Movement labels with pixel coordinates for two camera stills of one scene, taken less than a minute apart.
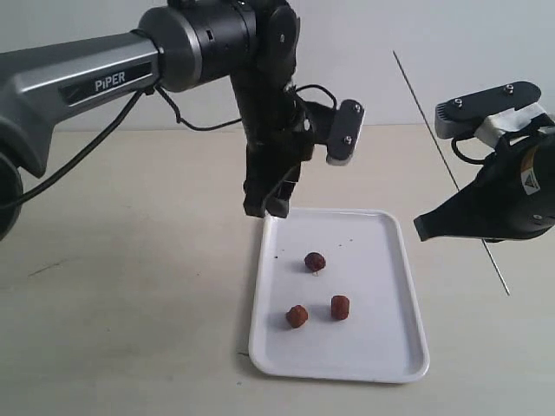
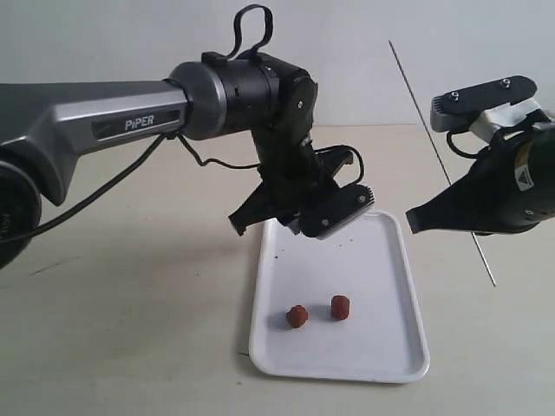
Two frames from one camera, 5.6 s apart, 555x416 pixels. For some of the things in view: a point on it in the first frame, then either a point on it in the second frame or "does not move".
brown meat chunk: x=340 y=307 does not move
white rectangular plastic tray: x=336 y=299 does not move
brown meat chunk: x=297 y=315 does not move
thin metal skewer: x=449 y=168 → x=438 y=154
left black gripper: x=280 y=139 → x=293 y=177
